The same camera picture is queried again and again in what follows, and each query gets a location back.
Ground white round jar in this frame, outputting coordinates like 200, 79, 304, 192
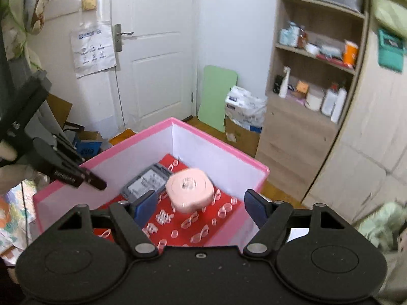
304, 86, 325, 112

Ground green crumpled cloth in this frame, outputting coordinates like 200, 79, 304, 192
356, 202, 407, 251

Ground blue cardboard box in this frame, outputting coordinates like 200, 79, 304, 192
71, 130, 104, 162

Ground printed blanket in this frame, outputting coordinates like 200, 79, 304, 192
0, 181, 35, 258

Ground pink round tape measure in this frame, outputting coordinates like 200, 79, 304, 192
165, 168, 214, 213

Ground metal door handle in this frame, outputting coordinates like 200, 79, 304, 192
113, 24, 135, 53

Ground person's left hand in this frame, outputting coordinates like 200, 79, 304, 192
0, 141, 37, 195

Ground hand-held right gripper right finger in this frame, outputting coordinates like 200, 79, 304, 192
242, 189, 346, 259

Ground white printed tote bag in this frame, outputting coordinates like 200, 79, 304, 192
70, 19, 118, 78

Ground grey electronic device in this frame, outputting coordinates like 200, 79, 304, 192
121, 163, 174, 202

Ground white door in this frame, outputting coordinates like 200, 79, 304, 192
28, 0, 199, 134

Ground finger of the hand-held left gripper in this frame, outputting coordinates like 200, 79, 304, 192
31, 139, 108, 192

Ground white spray bottle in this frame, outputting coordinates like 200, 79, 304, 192
279, 66, 291, 98

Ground teal hanging pouch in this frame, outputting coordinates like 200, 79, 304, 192
377, 28, 407, 73

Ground light wooden wardrobe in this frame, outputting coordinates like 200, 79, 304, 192
300, 0, 407, 226

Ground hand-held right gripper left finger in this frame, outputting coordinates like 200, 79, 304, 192
57, 190, 159, 259

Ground floral hanging cloth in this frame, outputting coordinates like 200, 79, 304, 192
0, 0, 67, 70

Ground white plastic bottle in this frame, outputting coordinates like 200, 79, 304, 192
331, 81, 348, 124
321, 83, 338, 116

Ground orange cup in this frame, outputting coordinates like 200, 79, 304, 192
343, 40, 359, 66

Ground wooden shelf cabinet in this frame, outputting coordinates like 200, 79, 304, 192
254, 0, 371, 194

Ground blue white medicine boxes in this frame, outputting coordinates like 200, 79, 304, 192
279, 22, 301, 48

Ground pink cardboard box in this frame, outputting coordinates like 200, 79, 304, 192
33, 117, 271, 248

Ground tissue paper pack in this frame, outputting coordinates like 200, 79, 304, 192
224, 85, 268, 132

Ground green folding board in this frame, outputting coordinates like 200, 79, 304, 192
197, 65, 239, 133

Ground brown cardboard box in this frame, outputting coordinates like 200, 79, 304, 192
224, 116, 261, 158

